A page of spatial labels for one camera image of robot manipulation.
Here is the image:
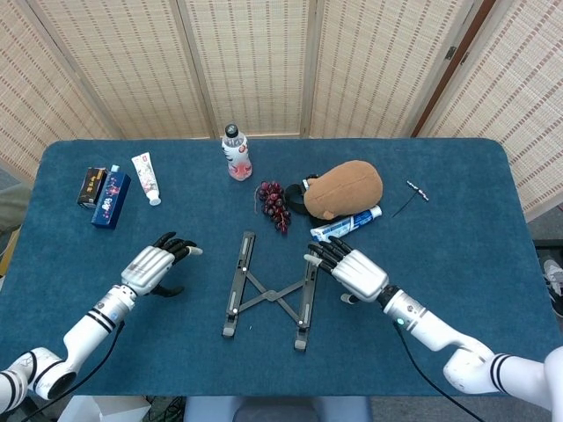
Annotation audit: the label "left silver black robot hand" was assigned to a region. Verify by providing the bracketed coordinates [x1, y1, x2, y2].
[120, 231, 204, 300]

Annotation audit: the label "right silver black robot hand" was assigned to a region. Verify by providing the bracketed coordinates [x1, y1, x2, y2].
[303, 236, 391, 305]

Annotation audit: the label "black folding laptop stand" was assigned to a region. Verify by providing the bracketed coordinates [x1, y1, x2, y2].
[222, 230, 321, 352]

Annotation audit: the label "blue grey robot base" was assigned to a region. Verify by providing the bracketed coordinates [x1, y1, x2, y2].
[183, 396, 374, 422]

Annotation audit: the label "blue white toothpaste tube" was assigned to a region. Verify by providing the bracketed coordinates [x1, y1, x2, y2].
[310, 206, 383, 243]

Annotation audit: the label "dark blue toothpaste box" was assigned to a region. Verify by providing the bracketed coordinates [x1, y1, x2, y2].
[90, 171, 132, 230]

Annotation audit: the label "blue carpet table mat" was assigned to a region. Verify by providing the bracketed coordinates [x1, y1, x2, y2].
[0, 138, 556, 397]

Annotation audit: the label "brown capybara plush toy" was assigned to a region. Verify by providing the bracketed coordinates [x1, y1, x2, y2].
[302, 160, 384, 221]

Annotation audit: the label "white red-print toothpaste tube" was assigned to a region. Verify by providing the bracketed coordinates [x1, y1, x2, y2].
[131, 151, 163, 207]

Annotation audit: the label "small black printed box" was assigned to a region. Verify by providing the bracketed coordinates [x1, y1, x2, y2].
[77, 166, 109, 208]

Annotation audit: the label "dark red grape bunch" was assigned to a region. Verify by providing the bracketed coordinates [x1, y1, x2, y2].
[254, 180, 292, 236]

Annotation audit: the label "clear plastic drink bottle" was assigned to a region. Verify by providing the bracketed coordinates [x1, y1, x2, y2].
[221, 124, 254, 182]

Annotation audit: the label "grey cloth object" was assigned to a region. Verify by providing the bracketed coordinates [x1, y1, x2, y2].
[0, 182, 33, 234]

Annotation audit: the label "white cardboard box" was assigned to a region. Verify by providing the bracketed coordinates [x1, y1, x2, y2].
[56, 395, 153, 422]

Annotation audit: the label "grey white sneaker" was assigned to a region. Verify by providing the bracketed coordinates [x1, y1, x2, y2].
[543, 258, 563, 317]

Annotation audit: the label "bamboo folding screen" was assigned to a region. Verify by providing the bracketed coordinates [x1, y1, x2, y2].
[0, 0, 563, 221]

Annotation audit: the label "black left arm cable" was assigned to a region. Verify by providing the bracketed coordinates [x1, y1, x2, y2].
[21, 320, 127, 422]

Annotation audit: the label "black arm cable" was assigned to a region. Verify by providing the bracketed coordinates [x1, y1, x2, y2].
[395, 323, 485, 422]
[21, 320, 127, 422]

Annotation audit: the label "black strap band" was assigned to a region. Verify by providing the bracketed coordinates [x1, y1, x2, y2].
[283, 174, 320, 215]

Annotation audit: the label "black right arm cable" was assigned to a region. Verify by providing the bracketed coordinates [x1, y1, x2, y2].
[395, 323, 485, 422]

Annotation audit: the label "black floor cables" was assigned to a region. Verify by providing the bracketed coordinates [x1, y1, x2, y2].
[147, 395, 186, 422]

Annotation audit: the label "brown wooden post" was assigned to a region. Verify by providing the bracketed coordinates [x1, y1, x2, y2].
[411, 0, 498, 137]

